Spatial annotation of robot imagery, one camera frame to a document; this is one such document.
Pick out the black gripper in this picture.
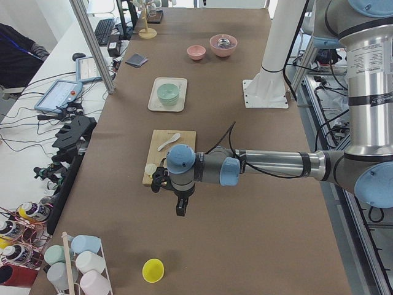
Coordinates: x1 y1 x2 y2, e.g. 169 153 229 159
174 187 194 217

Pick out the white ceramic spoon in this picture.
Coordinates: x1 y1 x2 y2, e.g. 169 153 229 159
157 133 181 152

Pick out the small pink bowl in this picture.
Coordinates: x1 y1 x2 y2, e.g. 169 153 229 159
187 45 206 61

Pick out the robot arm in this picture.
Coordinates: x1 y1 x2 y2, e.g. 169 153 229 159
151 1 392 216

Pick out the green bowl stack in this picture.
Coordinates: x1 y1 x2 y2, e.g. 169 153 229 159
157 83 180 106

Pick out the large pink ice bowl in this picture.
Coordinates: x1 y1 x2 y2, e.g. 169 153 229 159
209 34 238 57

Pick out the white steamed bun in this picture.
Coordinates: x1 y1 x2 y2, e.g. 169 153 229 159
144 163 157 176

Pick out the wooden cutting board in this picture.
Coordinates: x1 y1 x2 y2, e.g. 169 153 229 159
141 129 197 186

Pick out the yellow plastic cup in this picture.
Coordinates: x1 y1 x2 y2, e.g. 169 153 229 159
142 258 165 283

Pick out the blue plastic cup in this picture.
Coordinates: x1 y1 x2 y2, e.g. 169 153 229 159
71 235 101 254

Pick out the white plastic cup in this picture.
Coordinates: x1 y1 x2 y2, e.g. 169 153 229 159
76 251 106 273

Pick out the cream serving tray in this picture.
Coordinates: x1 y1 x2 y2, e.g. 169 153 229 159
148 77 187 112

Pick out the pink plastic cup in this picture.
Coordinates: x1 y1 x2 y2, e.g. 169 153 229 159
80 270 111 295

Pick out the black tool stand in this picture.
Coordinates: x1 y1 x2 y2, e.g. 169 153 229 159
34 116 97 235

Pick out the white cup rack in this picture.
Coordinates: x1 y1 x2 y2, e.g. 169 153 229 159
61 232 114 294

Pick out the green plastic cup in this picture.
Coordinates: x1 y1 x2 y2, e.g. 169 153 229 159
44 245 66 266

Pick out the grey plastic cup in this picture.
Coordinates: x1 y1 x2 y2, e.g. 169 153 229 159
47 262 69 290

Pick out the yellow cap bottle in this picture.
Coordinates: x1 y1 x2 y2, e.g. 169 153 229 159
21 202 51 222

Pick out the grey folded cloth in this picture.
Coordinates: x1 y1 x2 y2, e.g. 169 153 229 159
125 53 148 68

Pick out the near teach pendant tablet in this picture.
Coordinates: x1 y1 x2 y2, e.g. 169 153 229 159
34 79 83 113

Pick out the teach pendant tablet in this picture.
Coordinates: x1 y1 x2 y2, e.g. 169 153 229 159
76 57 101 83
34 79 83 113

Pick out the far teach pendant tablet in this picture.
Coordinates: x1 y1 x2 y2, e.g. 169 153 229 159
76 57 101 83

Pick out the wooden cup tree stand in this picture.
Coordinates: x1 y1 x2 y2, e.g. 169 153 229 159
128 1 161 39

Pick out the black keyboard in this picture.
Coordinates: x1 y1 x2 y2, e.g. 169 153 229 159
95 18 115 47

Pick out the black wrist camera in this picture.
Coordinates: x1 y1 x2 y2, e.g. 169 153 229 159
150 167 171 193

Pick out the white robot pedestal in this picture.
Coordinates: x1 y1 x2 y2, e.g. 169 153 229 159
243 1 308 109

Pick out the copper wire bottle rack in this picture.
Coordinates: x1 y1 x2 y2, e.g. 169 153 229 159
1 205 50 269

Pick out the aluminium frame post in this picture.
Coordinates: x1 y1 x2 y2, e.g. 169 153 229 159
69 0 115 95

